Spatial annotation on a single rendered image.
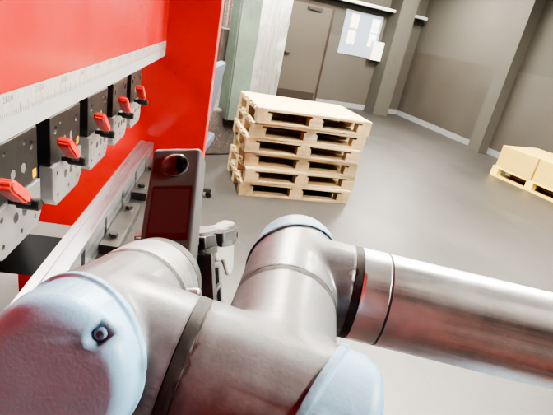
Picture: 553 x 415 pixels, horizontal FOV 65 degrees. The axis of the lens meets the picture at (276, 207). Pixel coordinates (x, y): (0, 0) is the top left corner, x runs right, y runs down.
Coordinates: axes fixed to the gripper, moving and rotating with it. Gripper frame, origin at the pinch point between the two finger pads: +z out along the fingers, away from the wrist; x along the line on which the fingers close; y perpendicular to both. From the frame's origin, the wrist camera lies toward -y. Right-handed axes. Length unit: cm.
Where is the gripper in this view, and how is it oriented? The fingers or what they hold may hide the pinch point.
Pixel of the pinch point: (202, 224)
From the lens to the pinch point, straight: 54.1
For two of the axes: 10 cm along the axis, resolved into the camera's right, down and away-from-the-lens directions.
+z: 0.3, -0.9, 10.0
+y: 0.4, 10.0, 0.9
